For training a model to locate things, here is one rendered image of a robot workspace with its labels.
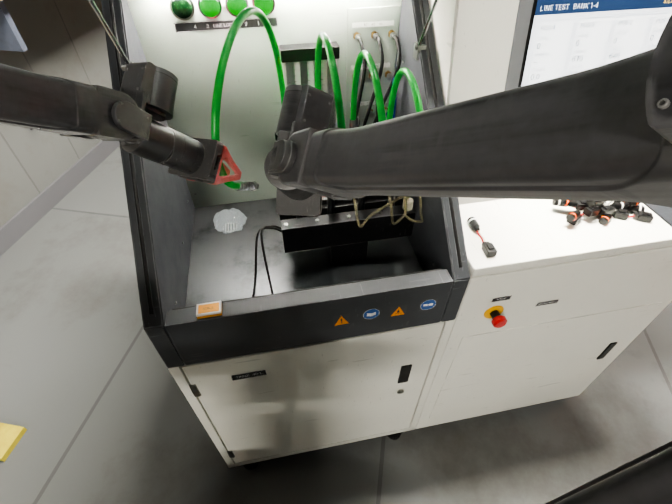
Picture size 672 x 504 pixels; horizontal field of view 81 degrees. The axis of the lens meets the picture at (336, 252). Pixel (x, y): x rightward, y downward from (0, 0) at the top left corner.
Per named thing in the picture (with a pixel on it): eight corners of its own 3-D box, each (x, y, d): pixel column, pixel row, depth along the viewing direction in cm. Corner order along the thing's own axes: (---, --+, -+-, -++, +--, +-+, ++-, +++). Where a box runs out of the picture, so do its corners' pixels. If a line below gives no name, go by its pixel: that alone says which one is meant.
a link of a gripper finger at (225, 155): (226, 155, 75) (186, 137, 67) (253, 159, 71) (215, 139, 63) (217, 190, 75) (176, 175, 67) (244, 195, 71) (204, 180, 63)
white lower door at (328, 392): (233, 465, 139) (178, 370, 90) (233, 458, 140) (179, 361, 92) (409, 429, 147) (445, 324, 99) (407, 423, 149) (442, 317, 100)
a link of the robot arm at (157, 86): (61, 124, 50) (114, 123, 47) (77, 38, 51) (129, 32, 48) (135, 156, 61) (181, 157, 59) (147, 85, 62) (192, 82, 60)
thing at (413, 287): (185, 366, 90) (163, 326, 79) (186, 349, 93) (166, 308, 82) (440, 322, 99) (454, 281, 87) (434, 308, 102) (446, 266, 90)
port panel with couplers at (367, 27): (347, 134, 113) (350, 12, 91) (345, 128, 116) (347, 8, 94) (391, 130, 115) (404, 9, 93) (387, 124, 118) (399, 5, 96)
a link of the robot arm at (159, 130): (110, 150, 56) (135, 148, 53) (118, 104, 56) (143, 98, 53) (153, 166, 62) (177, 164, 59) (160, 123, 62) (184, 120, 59)
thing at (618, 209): (570, 235, 94) (580, 217, 90) (545, 207, 101) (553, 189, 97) (653, 222, 97) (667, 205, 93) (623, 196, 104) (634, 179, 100)
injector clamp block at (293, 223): (287, 271, 106) (281, 229, 95) (283, 245, 112) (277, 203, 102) (408, 254, 110) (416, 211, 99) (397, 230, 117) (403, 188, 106)
